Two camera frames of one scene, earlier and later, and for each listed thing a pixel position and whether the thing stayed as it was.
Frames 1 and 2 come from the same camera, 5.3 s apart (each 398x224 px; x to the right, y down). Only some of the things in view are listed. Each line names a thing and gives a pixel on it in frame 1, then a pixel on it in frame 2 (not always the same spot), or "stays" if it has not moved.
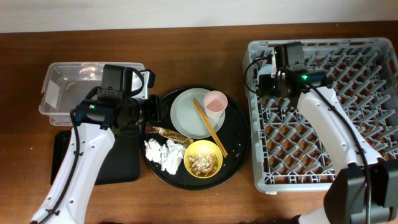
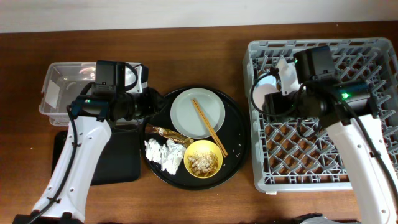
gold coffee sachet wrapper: x=170 y=134 stays
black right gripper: x=265 y=91 -> x=275 y=102
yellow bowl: x=203 y=158 stays
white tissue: x=169 y=155 stays
